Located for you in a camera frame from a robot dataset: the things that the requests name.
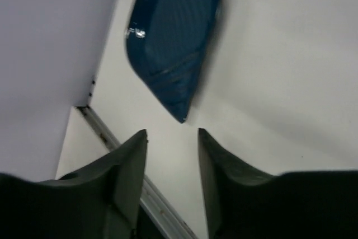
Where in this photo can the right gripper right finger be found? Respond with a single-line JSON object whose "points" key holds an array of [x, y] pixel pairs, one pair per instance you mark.
{"points": [[237, 196]]}

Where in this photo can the dark blue plate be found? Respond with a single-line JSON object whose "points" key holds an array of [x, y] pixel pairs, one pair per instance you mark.
{"points": [[166, 43]]}

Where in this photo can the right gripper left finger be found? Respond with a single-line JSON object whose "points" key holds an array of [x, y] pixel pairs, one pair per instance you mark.
{"points": [[101, 199]]}

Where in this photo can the aluminium side rail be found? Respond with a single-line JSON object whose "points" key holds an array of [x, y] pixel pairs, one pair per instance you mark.
{"points": [[128, 190]]}

